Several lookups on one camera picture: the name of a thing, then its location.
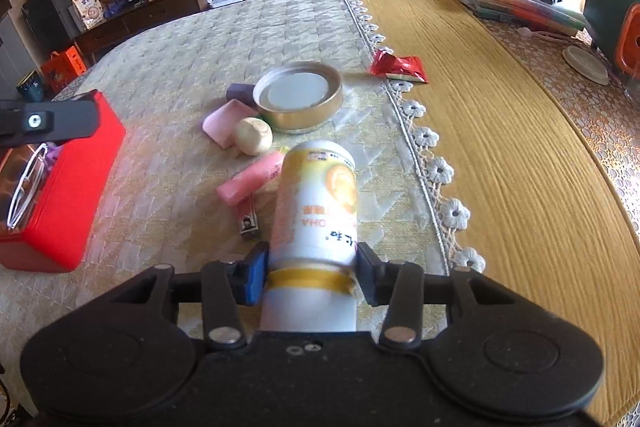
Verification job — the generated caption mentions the silver nail clipper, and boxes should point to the silver nail clipper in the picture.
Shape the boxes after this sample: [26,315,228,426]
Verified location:
[236,195,260,239]

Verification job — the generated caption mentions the white yellow lotion bottle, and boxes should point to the white yellow lotion bottle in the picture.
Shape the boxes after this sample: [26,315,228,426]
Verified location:
[259,140,358,333]

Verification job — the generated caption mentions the white framed sunglasses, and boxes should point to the white framed sunglasses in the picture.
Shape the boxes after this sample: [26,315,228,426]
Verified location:
[3,143,49,232]

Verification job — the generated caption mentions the pink tube with cap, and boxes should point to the pink tube with cap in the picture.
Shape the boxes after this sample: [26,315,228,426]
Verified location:
[216,150,285,207]

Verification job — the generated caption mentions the pink ribbed soap dish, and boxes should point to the pink ribbed soap dish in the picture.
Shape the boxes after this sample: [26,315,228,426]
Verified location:
[202,100,257,150]

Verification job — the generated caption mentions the beige round garlic toy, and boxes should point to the beige round garlic toy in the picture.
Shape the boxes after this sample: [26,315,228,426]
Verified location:
[233,117,273,156]

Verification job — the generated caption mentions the purple rectangular block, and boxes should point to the purple rectangular block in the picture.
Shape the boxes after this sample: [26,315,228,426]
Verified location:
[226,83,256,107]

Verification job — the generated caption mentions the orange gift bag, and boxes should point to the orange gift bag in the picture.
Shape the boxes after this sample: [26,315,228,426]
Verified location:
[40,46,87,94]

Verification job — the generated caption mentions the red metal storage box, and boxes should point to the red metal storage box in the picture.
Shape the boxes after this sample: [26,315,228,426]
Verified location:
[1,90,126,273]

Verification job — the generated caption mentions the black mini fridge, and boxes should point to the black mini fridge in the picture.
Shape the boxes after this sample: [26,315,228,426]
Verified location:
[22,0,80,57]

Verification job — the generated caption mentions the cream quilted table mat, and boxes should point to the cream quilted table mat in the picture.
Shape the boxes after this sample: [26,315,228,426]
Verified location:
[1,0,446,372]

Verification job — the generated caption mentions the red snack packet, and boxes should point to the red snack packet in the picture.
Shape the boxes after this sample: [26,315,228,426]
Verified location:
[369,50,428,83]

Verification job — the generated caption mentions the round white coaster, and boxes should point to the round white coaster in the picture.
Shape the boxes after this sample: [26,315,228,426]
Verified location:
[562,46,610,86]

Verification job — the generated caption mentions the stack of colourful books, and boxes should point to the stack of colourful books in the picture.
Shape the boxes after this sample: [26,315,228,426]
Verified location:
[461,0,588,37]

